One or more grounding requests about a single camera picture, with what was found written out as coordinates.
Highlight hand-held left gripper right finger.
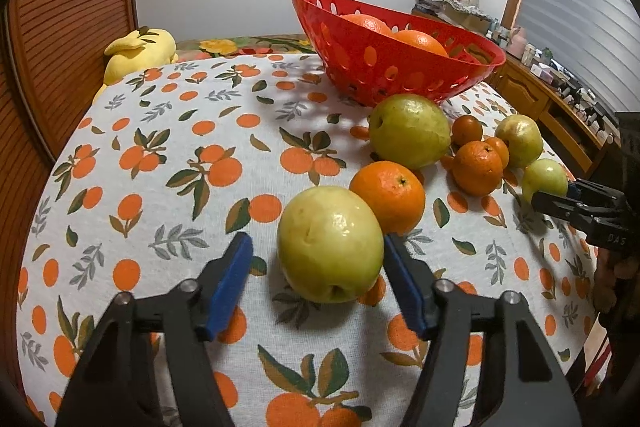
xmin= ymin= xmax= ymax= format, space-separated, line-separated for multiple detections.
xmin=382 ymin=233 xmax=583 ymax=427

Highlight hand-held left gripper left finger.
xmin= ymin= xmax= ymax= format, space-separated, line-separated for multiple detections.
xmin=55 ymin=232 xmax=254 ymax=427

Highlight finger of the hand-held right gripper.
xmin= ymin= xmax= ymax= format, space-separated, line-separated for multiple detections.
xmin=567 ymin=179 xmax=627 ymax=208
xmin=531 ymin=190 xmax=619 ymax=234

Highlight small green fruit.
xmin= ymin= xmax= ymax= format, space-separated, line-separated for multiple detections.
xmin=521 ymin=158 xmax=569 ymax=205

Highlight green fruit with reddish blush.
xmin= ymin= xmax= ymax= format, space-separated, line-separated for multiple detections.
xmin=495 ymin=114 xmax=544 ymax=168

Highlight large yellow-green pear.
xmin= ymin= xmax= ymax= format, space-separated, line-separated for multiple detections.
xmin=277 ymin=186 xmax=386 ymax=304

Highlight medium tangerine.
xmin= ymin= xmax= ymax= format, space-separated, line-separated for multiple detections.
xmin=452 ymin=140 xmax=503 ymax=196

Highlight small dark tangerine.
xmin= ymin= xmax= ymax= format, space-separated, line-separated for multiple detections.
xmin=451 ymin=114 xmax=484 ymax=145

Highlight large green pear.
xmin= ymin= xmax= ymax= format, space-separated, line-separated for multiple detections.
xmin=368 ymin=94 xmax=452 ymax=170

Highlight red perforated plastic bowl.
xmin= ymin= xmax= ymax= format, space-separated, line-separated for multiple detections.
xmin=289 ymin=0 xmax=507 ymax=108

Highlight person's right hand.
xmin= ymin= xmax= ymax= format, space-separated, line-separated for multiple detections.
xmin=594 ymin=251 xmax=640 ymax=314

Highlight orange print tablecloth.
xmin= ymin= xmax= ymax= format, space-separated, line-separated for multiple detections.
xmin=15 ymin=52 xmax=608 ymax=427

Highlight wooden cabinet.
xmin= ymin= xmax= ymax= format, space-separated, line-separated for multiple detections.
xmin=487 ymin=57 xmax=621 ymax=178

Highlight cluster of small bottles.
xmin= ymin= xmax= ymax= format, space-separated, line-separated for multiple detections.
xmin=492 ymin=22 xmax=621 ymax=132

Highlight large orange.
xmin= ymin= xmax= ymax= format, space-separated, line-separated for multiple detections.
xmin=340 ymin=13 xmax=396 ymax=38
xmin=392 ymin=29 xmax=449 ymax=58

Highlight floral blanket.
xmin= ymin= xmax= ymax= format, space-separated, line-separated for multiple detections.
xmin=175 ymin=34 xmax=321 ymax=62

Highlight yellow plush toy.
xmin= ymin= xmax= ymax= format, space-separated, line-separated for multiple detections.
xmin=102 ymin=26 xmax=179 ymax=85

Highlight wooden louvered wardrobe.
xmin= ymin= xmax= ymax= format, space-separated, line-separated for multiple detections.
xmin=5 ymin=0 xmax=139 ymax=408

